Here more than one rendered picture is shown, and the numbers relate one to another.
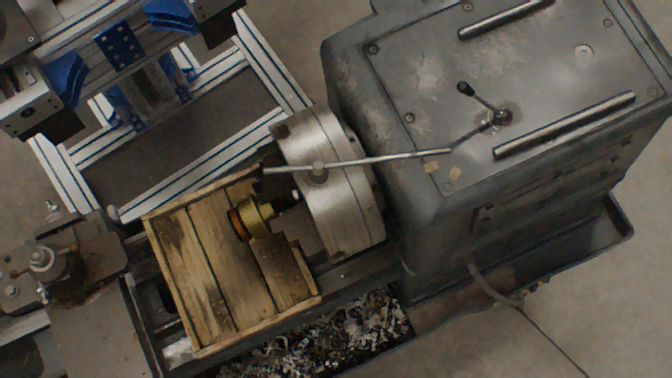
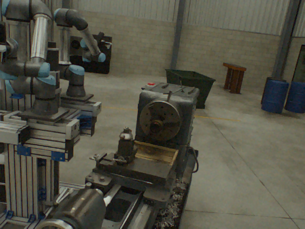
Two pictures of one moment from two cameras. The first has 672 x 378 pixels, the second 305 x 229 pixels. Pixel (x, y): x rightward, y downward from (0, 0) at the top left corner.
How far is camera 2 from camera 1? 2.02 m
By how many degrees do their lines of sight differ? 66
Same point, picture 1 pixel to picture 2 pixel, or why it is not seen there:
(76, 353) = (146, 170)
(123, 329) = (150, 161)
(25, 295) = (107, 179)
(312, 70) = not seen: hidden behind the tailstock
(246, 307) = (165, 159)
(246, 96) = not seen: hidden behind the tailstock
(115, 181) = not seen: outside the picture
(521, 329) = (190, 213)
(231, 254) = (148, 154)
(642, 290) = (199, 193)
